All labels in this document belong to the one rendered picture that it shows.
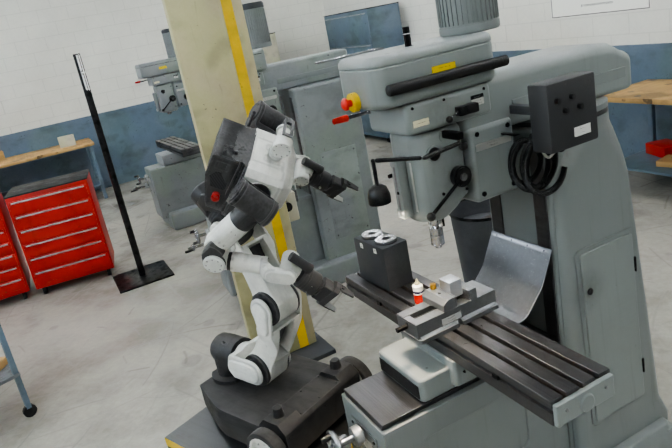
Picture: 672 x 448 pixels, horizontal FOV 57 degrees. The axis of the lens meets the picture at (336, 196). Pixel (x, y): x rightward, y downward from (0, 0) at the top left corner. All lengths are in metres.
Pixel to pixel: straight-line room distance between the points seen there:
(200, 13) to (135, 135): 7.43
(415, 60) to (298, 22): 9.85
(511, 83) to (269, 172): 0.86
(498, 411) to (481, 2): 1.43
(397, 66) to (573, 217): 0.88
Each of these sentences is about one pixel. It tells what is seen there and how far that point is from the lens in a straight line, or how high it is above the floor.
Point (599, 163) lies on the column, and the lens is 2.40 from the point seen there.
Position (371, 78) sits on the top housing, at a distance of 1.86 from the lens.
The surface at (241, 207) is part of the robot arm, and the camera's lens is 2.03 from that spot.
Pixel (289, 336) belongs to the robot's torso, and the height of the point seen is 0.81.
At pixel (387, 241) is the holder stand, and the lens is 2.49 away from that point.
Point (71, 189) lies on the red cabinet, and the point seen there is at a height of 0.94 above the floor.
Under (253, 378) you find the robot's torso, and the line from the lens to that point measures 2.70.
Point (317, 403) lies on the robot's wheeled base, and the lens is 2.59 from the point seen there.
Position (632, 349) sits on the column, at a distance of 2.75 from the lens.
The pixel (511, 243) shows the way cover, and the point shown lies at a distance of 2.48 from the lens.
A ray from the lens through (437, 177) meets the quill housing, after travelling 2.03.
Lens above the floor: 2.04
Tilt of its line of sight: 16 degrees down
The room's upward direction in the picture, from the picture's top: 11 degrees counter-clockwise
